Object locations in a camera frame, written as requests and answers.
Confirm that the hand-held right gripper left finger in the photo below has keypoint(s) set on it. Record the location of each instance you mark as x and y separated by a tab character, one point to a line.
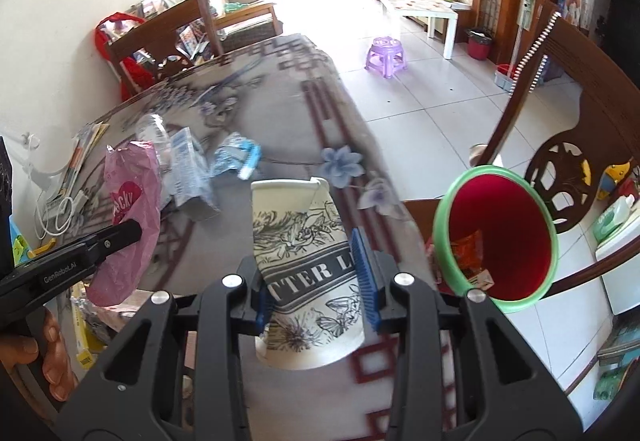
263	311

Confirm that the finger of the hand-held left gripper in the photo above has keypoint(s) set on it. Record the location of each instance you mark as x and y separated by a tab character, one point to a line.
117	237

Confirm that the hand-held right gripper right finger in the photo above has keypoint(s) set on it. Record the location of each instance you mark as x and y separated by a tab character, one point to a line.
367	286

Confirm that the pink plastic bag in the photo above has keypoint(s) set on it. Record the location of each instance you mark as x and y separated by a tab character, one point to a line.
127	201

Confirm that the printed paper cup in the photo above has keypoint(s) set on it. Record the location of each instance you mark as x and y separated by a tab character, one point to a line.
300	241

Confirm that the red bin with green rim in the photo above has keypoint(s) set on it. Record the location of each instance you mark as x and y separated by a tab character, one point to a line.
500	211

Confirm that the person's left hand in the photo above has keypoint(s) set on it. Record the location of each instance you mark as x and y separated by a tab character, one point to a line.
60	361

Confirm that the yellow clip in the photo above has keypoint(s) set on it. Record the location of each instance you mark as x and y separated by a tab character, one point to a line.
40	251

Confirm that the stack of booklets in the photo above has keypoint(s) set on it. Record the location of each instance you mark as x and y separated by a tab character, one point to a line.
82	151

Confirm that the clear plastic wrapper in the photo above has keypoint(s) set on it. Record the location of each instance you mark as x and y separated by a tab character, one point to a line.
190	176

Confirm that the orange snack wrapper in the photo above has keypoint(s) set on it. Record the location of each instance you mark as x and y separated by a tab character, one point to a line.
470	248

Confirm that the crumpled clear plastic bottle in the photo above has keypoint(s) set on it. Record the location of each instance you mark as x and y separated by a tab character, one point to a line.
152	131

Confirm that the small red white carton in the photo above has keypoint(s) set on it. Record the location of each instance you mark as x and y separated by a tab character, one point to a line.
482	278

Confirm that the blue white plastic wrapper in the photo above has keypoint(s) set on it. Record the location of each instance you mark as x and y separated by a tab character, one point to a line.
232	156

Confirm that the red bag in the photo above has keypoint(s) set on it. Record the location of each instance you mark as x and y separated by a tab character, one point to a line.
132	76

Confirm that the white slipper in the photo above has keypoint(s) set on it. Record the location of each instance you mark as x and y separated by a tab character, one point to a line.
477	152

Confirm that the floral tablecloth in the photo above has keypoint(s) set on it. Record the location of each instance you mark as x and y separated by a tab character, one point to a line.
280	111

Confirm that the plain wooden chair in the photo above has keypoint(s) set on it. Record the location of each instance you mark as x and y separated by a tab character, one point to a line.
150	33

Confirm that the stack of colourful books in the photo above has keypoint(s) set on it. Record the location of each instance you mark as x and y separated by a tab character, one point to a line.
190	38

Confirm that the purple plastic stool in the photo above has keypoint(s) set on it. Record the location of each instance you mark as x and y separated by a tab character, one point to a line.
385	53

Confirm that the red and grey dustpan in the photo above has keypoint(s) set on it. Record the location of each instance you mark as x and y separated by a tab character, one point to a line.
504	78

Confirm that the wooden sofa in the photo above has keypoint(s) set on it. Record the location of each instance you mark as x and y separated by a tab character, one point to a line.
245	21

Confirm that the green detergent bottle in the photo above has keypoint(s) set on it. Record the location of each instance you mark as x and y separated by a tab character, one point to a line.
612	221

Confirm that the white appliance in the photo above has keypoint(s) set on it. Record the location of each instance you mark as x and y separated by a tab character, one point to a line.
622	271

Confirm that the red bucket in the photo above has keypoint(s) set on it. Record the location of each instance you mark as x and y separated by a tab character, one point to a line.
479	48

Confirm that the green frog planter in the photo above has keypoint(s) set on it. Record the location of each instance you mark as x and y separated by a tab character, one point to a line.
612	383

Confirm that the yellow toy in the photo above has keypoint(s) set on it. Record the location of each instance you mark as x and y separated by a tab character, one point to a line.
614	176

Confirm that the white coffee table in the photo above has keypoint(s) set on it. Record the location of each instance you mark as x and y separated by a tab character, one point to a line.
425	8

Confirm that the carved wooden chair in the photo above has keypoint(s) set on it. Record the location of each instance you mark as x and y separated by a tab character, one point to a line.
575	71

